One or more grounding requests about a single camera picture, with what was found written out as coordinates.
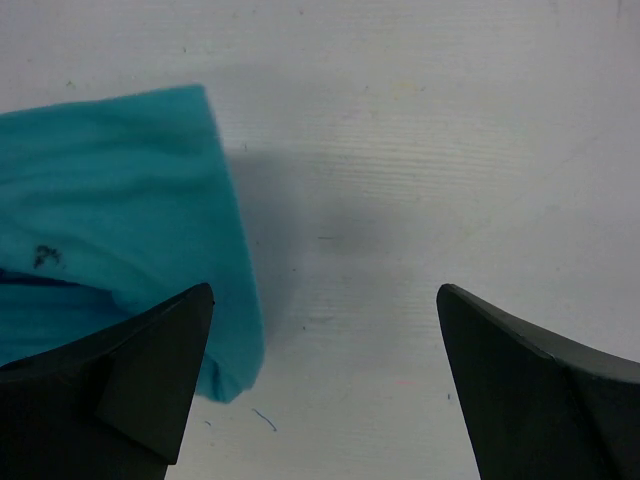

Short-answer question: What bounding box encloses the turquoise t shirt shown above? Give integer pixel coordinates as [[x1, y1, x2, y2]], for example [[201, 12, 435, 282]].
[[1, 85, 265, 403]]

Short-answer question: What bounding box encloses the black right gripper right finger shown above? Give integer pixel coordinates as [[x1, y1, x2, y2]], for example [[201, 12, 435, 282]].
[[436, 284, 639, 479]]

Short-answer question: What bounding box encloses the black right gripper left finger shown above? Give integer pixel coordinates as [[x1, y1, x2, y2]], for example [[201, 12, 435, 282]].
[[1, 283, 214, 479]]

